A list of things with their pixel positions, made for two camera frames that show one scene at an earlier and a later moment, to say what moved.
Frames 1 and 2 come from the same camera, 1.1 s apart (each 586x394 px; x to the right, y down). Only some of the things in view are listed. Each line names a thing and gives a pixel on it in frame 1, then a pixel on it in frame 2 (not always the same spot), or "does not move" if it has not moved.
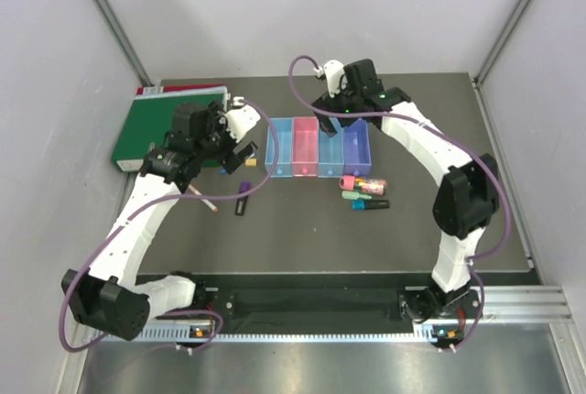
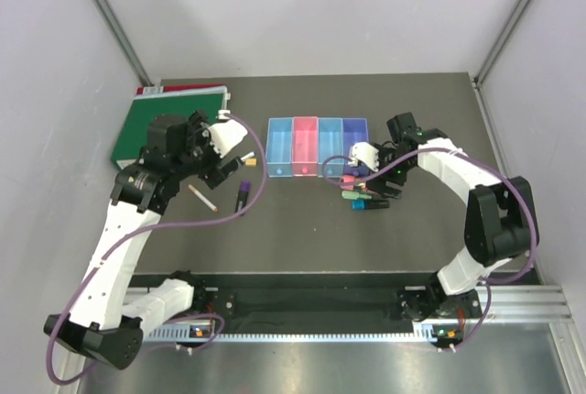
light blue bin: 285,135 does not move
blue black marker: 360,205 does not move
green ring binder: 150,116 does not move
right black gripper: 331,103 to 378,184
